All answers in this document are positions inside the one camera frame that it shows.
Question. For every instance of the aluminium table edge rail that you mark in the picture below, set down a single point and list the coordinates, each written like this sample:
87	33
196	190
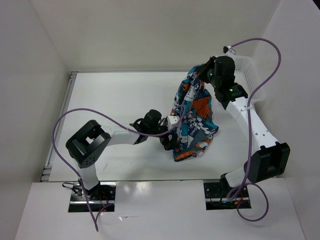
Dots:
46	172

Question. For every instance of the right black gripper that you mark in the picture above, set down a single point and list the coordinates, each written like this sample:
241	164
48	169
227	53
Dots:
202	70

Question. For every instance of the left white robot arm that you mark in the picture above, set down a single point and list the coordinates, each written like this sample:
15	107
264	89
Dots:
89	142

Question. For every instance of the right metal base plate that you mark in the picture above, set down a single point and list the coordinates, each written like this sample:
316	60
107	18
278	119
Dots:
216	198

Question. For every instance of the metal base plate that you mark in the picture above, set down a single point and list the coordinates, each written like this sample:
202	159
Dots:
216	198
104	197

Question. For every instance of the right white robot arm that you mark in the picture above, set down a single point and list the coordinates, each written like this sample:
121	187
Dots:
268	157

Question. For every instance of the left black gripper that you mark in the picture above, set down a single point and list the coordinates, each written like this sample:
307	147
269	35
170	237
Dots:
169	145

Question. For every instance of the white perforated plastic basket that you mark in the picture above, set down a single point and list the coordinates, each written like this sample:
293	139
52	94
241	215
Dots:
246	73

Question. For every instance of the colourful patterned shorts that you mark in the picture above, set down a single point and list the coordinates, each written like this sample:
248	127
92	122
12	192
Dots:
197	129

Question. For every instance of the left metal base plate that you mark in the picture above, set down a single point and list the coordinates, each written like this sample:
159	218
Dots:
104	197

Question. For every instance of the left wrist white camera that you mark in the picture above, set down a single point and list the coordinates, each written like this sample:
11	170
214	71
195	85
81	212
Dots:
172	121

